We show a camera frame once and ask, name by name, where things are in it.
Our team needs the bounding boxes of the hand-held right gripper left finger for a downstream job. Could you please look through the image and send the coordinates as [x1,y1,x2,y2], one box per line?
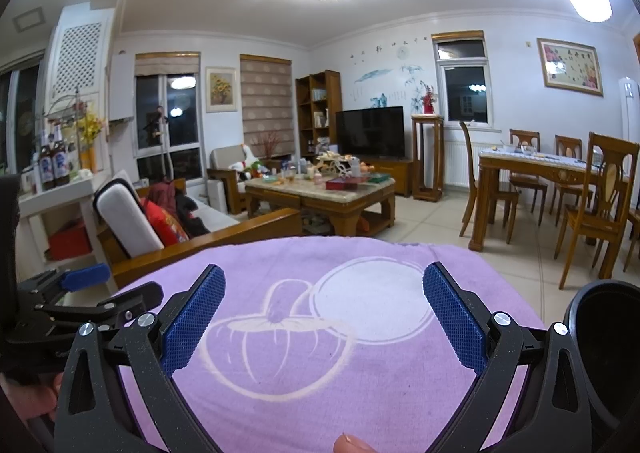
[52,263,226,453]

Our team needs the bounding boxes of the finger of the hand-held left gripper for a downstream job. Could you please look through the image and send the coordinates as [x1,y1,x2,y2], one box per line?
[30,281,165,336]
[17,262,112,306]

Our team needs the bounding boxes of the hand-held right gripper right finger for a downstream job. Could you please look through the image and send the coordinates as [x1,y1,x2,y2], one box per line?
[422,260,621,453]

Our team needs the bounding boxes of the black bin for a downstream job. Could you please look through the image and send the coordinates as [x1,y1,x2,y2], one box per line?
[562,279,640,453]

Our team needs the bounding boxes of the person's left hand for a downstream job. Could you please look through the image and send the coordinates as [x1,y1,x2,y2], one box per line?
[0,372,65,424]

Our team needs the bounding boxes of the person's right hand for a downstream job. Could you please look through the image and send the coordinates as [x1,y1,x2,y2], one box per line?
[333,434,375,453]

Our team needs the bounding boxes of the red storage box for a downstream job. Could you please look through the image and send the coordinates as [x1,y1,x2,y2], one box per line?
[47,223,93,261]

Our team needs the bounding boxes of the white cushion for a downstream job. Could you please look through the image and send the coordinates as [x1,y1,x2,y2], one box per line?
[92,178,166,259]

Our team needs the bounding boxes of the red cushion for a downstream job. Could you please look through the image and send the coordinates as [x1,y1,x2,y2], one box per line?
[141,198,191,246]

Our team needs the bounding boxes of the white side shelf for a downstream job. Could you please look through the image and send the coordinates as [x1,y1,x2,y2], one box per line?
[17,173,113,294]

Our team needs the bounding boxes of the black cloth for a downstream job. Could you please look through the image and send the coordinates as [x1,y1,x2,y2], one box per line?
[175,193,211,237]

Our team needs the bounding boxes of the purple printed tablecloth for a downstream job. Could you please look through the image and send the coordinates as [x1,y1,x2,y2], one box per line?
[107,235,548,453]

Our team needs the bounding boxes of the wooden sofa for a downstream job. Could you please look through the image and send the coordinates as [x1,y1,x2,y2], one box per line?
[92,170,302,290]

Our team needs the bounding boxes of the dark red bag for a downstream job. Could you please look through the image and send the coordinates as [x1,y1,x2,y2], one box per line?
[147,179,177,208]

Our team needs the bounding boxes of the brown beer bottle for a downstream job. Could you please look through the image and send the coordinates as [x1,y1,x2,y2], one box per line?
[39,130,56,191]
[52,125,71,187]

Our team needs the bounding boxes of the wooden dining chair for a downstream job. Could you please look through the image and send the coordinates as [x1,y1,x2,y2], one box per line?
[622,205,640,274]
[458,120,521,245]
[554,132,640,290]
[507,129,550,226]
[549,135,596,229]

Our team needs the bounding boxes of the white box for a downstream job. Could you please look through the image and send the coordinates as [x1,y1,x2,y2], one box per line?
[207,179,228,211]

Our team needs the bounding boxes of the yellow artificial flowers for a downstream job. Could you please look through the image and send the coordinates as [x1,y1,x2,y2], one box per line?
[77,105,107,172]

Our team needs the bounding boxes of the white radiator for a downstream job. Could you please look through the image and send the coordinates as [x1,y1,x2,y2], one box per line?
[442,140,503,188]

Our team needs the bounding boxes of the wooden television cabinet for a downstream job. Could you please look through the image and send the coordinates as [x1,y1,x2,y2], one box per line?
[370,157,415,198]

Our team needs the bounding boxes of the beige armchair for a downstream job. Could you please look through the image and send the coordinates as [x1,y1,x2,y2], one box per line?
[206,144,261,214]

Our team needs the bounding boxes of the wooden dining table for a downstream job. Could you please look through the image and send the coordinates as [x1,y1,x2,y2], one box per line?
[469,148,626,253]

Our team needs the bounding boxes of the tall wooden stand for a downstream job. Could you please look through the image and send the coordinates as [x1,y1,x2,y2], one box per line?
[411,114,446,202]

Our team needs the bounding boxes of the floor stand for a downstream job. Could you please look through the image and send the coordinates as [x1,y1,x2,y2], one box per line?
[144,105,176,184]

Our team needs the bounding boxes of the white goose plush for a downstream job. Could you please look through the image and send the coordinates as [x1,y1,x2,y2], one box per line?
[239,143,261,174]

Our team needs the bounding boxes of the large window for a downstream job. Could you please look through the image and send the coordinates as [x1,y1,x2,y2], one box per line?
[134,52,202,184]

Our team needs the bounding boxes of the wooden coffee table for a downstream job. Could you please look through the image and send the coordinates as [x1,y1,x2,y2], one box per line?
[244,172,397,237]

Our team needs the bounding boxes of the wooden model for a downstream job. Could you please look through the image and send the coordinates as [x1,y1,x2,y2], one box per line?
[316,150,361,178]

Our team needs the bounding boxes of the black television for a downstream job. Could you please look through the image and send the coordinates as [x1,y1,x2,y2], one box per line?
[335,106,406,160]

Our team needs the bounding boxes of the white lattice cabinet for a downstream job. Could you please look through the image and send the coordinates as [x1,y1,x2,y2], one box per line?
[47,8,118,118]

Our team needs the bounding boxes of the sunflower painting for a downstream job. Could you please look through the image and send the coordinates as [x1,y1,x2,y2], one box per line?
[205,66,238,114]

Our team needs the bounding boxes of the striped roller blind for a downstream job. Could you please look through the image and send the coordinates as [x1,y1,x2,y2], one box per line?
[239,54,292,161]

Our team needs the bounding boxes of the small window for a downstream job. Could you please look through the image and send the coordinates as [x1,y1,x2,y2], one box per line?
[431,31,491,128]

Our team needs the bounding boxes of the wooden bookshelf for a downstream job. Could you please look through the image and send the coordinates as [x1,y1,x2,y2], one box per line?
[295,70,343,158]

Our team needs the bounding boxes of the ceiling vent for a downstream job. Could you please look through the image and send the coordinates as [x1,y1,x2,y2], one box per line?
[12,7,46,34]

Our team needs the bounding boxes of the white standing air conditioner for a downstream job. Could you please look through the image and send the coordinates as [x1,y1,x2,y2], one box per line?
[619,77,640,168]

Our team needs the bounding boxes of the framed flower picture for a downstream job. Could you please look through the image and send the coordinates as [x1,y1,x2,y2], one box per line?
[536,37,604,98]

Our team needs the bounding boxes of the wire basket rack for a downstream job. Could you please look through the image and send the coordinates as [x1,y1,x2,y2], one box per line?
[45,88,91,126]

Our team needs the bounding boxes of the white wall boiler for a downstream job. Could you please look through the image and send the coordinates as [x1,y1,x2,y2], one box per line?
[107,52,137,122]

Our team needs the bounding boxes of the blue wall decal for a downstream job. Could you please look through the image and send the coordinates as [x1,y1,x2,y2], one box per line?
[350,38,436,108]

